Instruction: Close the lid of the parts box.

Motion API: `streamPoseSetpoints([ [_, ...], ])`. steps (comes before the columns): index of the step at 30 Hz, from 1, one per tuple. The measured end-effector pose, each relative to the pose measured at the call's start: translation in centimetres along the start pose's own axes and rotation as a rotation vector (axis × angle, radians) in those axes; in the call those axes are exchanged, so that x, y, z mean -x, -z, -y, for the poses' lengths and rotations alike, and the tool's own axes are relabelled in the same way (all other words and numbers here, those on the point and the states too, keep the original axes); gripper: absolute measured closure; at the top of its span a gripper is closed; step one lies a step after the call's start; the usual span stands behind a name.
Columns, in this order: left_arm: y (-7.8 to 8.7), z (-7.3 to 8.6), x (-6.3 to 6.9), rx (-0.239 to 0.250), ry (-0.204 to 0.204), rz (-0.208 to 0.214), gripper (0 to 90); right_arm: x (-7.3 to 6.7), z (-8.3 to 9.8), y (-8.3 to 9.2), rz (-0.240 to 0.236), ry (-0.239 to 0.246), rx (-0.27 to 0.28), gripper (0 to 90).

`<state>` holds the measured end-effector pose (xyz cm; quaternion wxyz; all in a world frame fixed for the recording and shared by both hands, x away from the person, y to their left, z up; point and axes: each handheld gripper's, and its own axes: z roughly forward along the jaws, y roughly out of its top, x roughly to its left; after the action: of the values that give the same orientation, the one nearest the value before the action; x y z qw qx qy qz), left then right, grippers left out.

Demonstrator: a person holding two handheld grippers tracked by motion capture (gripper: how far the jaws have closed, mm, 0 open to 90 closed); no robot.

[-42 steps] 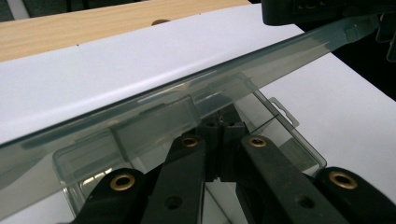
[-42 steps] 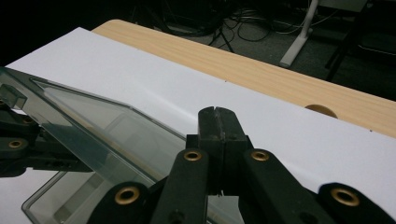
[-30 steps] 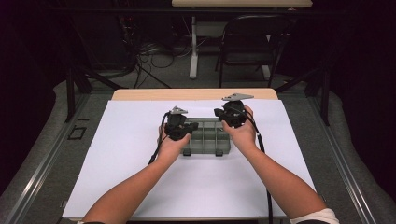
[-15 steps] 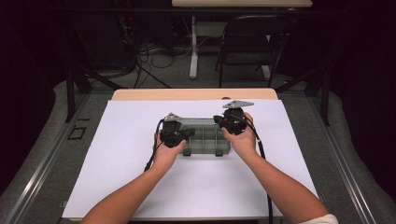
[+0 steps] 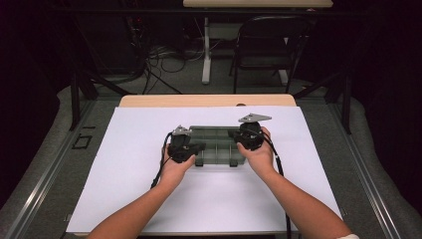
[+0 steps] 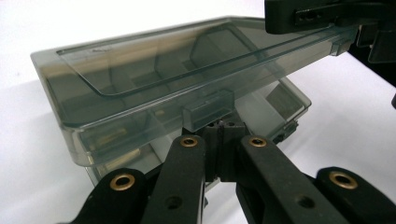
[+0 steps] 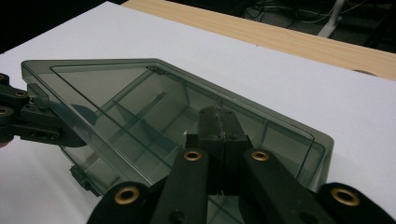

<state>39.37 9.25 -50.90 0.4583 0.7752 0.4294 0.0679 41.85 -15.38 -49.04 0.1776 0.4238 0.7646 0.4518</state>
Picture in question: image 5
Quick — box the aluminium floor rail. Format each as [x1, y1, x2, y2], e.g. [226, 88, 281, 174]
[2, 99, 98, 239]
[326, 103, 403, 239]

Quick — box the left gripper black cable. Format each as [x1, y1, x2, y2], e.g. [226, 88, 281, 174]
[150, 131, 174, 190]

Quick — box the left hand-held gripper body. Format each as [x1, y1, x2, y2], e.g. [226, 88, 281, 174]
[166, 124, 194, 164]

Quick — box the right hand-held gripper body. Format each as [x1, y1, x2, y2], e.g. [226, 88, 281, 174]
[236, 113, 273, 152]

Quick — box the white-legged desk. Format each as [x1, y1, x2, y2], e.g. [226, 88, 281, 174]
[182, 0, 334, 86]

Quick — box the dark cabinet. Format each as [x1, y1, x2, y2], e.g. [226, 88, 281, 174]
[78, 13, 139, 76]

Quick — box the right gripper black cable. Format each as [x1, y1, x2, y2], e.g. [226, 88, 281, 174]
[255, 128, 294, 239]

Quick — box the black metal stand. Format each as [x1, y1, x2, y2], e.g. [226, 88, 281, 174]
[293, 70, 353, 135]
[68, 64, 134, 132]

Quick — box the bundle of floor cables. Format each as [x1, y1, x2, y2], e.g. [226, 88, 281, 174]
[140, 41, 207, 96]

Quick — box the grey plastic compartment box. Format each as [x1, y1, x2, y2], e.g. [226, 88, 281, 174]
[188, 125, 249, 168]

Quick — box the person's left hand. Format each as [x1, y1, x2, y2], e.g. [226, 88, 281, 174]
[160, 145, 197, 191]

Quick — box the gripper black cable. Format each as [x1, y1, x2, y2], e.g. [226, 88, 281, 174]
[150, 131, 174, 190]
[255, 128, 294, 239]

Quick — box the white table sheet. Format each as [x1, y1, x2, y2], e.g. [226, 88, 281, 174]
[65, 106, 346, 235]

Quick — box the black metal crossbar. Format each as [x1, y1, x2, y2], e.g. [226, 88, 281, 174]
[49, 7, 370, 17]

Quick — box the black folding chair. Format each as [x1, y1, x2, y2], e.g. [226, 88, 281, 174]
[228, 14, 314, 96]

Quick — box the person's right hand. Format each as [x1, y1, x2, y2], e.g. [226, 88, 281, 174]
[236, 126, 277, 177]

